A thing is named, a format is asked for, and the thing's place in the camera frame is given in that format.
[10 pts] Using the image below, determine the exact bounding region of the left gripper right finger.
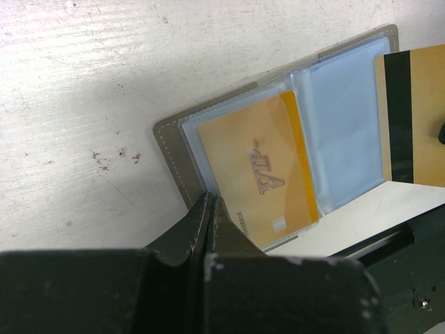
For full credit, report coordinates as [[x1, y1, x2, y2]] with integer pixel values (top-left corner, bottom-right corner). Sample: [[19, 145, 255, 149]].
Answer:
[[204, 197, 388, 333]]

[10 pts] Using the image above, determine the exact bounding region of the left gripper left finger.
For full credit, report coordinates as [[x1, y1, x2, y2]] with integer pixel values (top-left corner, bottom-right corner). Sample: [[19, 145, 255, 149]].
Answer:
[[1, 193, 211, 333]]

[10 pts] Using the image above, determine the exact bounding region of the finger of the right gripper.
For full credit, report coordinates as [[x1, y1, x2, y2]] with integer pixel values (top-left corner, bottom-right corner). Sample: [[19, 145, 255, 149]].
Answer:
[[437, 122, 445, 145]]

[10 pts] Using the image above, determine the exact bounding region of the gold card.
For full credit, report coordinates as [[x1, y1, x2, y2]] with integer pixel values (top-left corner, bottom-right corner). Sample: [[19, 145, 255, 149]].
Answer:
[[197, 94, 311, 247], [375, 45, 444, 187], [280, 91, 319, 228]]

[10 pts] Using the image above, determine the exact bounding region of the grey card holder wallet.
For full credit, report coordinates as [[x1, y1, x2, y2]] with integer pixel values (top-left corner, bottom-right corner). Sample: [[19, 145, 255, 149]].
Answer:
[[153, 24, 399, 251]]

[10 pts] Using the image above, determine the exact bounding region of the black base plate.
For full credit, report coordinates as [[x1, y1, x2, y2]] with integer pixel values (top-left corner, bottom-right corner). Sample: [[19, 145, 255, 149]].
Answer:
[[337, 205, 444, 333]]

